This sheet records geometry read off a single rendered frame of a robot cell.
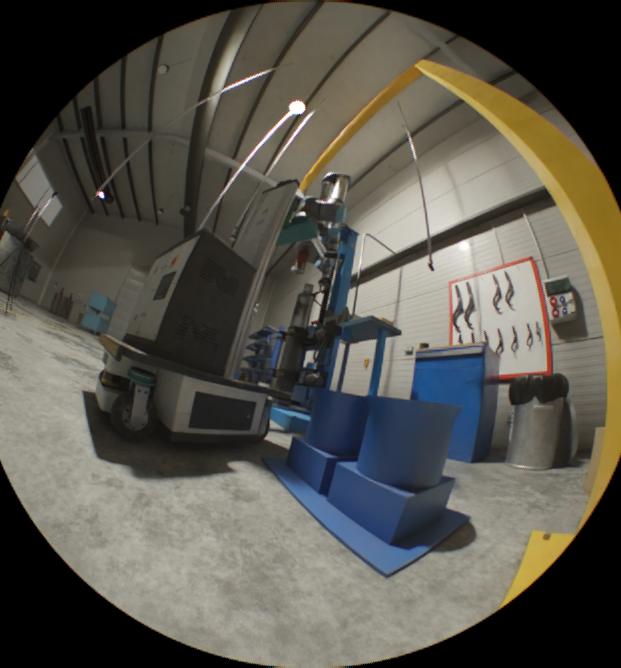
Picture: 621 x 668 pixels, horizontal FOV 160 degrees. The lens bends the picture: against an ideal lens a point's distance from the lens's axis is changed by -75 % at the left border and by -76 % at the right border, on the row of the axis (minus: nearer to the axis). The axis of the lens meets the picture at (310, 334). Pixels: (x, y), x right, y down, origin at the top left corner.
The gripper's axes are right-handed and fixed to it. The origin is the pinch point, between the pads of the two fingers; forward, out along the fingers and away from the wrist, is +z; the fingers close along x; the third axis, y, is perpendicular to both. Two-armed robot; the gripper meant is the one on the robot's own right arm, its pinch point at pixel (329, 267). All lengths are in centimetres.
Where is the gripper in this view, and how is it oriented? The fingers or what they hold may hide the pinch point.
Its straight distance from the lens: 199.9
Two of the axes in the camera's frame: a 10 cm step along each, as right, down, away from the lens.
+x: 8.9, 2.2, -4.0
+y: -4.2, 0.8, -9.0
